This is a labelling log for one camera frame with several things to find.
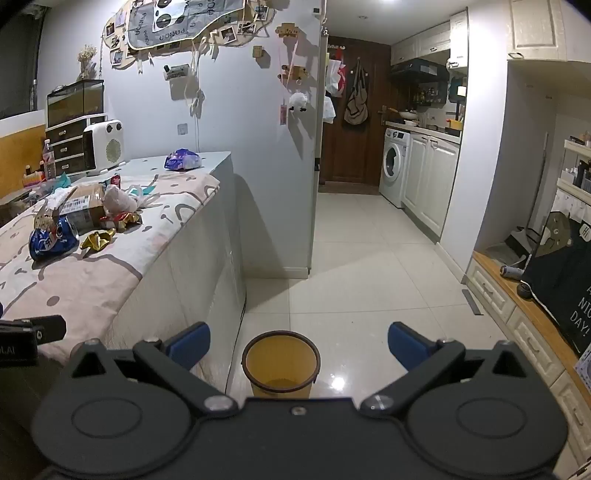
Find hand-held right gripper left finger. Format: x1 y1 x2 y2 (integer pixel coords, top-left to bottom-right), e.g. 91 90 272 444
69 322 240 418

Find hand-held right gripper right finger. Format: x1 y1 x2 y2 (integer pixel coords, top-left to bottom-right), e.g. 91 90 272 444
359 322 527 418

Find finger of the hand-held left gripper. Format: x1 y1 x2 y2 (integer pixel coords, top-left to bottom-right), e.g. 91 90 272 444
0 315 66 345

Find blue snack bag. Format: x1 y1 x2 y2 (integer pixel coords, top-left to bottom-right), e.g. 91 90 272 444
28 208 79 262

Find yellow waste bin brown rim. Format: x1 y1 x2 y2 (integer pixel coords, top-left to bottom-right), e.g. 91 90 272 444
242 330 321 398

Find clear plastic bottle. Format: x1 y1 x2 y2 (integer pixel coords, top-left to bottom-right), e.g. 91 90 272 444
42 140 57 181

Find pink printed blanket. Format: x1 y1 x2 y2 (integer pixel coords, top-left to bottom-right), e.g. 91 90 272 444
0 173 221 356

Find white bed base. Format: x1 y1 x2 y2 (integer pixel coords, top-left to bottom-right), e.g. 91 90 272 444
111 151 249 398

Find wooden bench with drawers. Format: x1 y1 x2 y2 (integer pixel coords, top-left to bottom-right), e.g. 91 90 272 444
463 250 591 467

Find cardboard box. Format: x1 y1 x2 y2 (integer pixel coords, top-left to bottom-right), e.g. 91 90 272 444
56 182 110 232

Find red gold foil wrapper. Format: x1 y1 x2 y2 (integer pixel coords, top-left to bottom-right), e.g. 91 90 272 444
100 210 143 230

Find white plastic bag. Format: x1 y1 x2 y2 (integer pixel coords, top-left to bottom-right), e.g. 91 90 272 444
124 185 161 209

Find pink plastic bag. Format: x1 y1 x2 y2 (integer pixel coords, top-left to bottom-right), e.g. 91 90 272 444
102 185 139 214

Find white kitchen base cabinets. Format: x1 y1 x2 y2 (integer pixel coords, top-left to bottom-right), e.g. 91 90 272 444
402 131 461 244

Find black printed cloth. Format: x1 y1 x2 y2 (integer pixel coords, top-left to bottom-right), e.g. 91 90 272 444
521 211 591 357

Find white washing machine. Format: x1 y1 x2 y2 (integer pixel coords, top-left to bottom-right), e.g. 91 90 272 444
379 128 411 208

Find purple snack bag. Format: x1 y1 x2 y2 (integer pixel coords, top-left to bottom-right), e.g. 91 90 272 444
165 148 202 172

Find dark drawer cabinet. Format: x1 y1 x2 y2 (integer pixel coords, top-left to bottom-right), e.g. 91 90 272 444
45 115 108 177

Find white heater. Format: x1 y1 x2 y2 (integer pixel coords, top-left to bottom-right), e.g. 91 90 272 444
83 120 126 177

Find brown wooden door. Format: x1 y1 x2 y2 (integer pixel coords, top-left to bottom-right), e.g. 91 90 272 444
318 41 393 186

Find glass tank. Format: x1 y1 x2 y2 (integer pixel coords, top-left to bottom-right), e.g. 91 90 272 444
46 79 105 129

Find white shelf rack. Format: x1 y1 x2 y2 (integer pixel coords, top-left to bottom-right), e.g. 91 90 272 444
555 134 591 205

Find hanging brown bag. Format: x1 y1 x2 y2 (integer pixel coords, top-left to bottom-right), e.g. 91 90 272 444
344 58 370 126

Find hanging white red bags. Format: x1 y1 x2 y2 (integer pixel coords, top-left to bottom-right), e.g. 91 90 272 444
324 50 348 124

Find dark range hood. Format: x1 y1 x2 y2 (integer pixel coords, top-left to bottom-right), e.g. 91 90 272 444
389 58 451 85

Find dried flower bunch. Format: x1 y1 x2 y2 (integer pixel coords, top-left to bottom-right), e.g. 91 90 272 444
77 45 98 82

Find white upper kitchen cabinets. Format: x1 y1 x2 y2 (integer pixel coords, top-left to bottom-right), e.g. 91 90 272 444
390 10 468 66

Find white upper cabinet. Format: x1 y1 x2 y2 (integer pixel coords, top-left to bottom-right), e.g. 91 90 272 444
507 0 588 62

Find wall photo collage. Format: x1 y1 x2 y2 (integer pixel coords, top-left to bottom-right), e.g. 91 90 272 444
102 0 274 71

